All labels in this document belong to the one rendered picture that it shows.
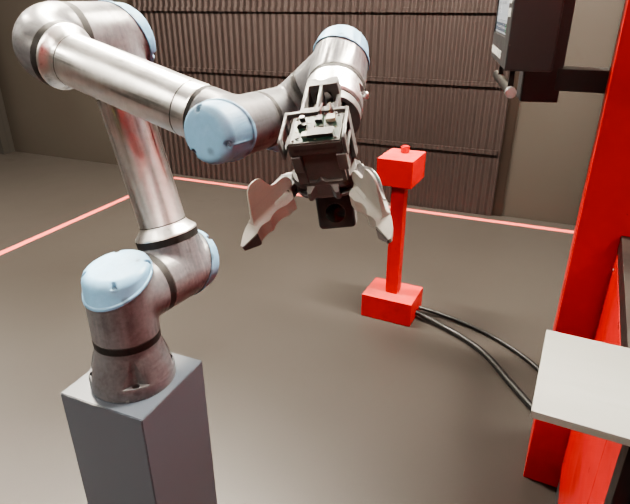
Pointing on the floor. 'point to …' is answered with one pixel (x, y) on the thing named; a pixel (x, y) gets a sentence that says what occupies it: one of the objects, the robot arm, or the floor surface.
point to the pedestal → (382, 302)
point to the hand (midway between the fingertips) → (314, 252)
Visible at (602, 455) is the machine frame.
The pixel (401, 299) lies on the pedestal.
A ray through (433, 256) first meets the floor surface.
